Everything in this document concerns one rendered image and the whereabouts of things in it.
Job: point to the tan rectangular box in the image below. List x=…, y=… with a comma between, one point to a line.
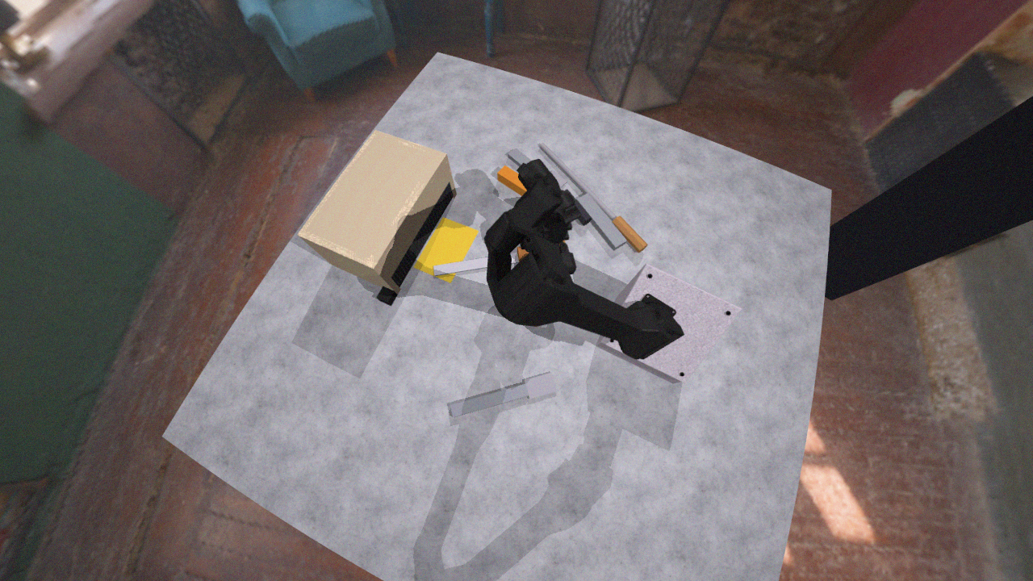
x=380, y=212

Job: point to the orange-brown rounded cylinder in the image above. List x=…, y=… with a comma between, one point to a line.
x=475, y=264

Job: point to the orange rectangular bar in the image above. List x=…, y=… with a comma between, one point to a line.
x=509, y=177

